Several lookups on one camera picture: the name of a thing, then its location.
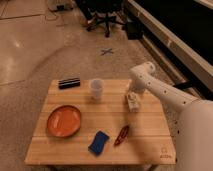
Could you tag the white bottle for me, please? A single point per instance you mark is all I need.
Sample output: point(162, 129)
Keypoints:
point(133, 102)

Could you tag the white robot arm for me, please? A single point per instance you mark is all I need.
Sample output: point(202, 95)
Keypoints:
point(194, 143)

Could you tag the orange ceramic bowl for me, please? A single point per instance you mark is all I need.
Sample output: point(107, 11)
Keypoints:
point(64, 121)

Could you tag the translucent plastic cup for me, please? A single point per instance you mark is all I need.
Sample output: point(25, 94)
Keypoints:
point(96, 88)

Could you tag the black rectangular eraser block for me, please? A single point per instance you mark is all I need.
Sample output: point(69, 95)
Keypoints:
point(69, 83)

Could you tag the wooden table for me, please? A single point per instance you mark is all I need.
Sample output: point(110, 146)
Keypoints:
point(148, 141)

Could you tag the red chili pepper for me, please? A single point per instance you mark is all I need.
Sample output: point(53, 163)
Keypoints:
point(122, 135)

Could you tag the blue sponge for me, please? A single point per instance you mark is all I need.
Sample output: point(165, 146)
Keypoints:
point(98, 143)

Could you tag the black box on floor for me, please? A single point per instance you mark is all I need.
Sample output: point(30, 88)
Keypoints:
point(133, 31)

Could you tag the black office chair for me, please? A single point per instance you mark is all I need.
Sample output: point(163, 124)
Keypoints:
point(97, 12)

